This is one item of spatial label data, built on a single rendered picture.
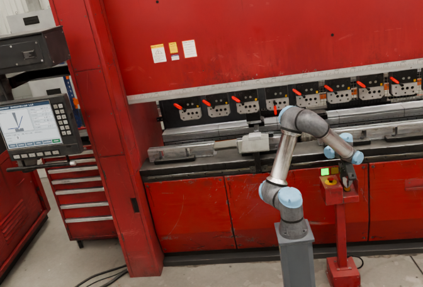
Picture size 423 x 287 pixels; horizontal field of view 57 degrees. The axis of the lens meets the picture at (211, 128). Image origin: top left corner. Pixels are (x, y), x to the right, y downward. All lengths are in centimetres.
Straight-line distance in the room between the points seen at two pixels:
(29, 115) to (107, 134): 54
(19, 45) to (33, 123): 44
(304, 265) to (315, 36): 136
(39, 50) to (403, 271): 270
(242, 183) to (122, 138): 89
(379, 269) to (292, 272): 105
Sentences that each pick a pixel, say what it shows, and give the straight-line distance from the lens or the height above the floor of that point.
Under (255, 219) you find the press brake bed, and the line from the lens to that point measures 292.
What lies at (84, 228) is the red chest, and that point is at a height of 23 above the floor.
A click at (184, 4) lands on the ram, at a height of 194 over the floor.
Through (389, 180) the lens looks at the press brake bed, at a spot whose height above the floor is 63.
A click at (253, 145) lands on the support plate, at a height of 100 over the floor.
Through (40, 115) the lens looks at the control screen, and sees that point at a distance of 239.
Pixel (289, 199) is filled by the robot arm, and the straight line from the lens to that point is 198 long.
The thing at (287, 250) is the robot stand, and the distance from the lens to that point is 211.
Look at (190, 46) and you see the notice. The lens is 258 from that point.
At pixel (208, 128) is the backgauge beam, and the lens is 304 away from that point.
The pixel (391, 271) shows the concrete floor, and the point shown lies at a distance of 311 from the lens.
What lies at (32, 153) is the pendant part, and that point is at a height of 128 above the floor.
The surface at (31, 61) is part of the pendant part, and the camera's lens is 234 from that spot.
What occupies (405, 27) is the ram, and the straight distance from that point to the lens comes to 268.
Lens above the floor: 205
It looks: 21 degrees down
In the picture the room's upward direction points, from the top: 10 degrees counter-clockwise
